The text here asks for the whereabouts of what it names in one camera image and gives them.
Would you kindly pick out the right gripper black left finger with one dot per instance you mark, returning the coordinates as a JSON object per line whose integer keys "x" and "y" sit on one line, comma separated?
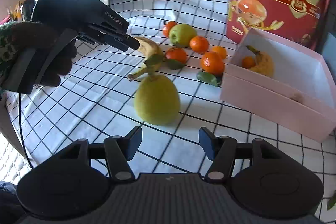
{"x": 119, "y": 150}

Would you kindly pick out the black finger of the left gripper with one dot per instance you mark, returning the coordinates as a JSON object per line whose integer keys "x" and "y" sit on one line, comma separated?
{"x": 122, "y": 42}

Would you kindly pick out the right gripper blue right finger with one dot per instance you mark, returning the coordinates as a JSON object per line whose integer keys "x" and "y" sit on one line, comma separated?
{"x": 221, "y": 151}

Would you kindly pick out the spotted yellow banana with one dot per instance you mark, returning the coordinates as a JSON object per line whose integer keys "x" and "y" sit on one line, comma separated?
{"x": 147, "y": 48}

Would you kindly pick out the mandarin with green leaf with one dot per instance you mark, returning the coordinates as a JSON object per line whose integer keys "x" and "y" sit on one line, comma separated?
{"x": 175, "y": 58}

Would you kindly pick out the yellow-green pear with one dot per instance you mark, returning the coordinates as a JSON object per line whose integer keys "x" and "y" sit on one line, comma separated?
{"x": 156, "y": 100}

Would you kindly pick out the hand in dark glove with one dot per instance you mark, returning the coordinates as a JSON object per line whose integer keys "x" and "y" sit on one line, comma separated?
{"x": 35, "y": 54}

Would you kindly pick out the far mandarin with stem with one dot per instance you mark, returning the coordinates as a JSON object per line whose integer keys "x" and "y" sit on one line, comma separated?
{"x": 167, "y": 26}

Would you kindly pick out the green apple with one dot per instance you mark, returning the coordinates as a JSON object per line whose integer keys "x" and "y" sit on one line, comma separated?
{"x": 181, "y": 34}

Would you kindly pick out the white black grid tablecloth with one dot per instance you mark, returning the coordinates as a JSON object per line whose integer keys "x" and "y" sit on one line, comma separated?
{"x": 96, "y": 100}

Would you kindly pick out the loose green leaf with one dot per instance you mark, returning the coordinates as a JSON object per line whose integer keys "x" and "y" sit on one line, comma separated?
{"x": 208, "y": 78}

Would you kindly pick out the large orange mandarin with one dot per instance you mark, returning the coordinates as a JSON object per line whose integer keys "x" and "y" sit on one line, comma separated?
{"x": 199, "y": 44}

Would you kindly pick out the pink cardboard box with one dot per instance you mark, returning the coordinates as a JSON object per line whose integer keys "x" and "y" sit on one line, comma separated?
{"x": 301, "y": 94}

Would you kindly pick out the mandarin beside pink box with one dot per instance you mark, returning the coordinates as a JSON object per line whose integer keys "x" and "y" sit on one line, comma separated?
{"x": 212, "y": 62}

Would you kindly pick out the small round orange mandarin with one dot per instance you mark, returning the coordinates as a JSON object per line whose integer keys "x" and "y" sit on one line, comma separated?
{"x": 221, "y": 51}

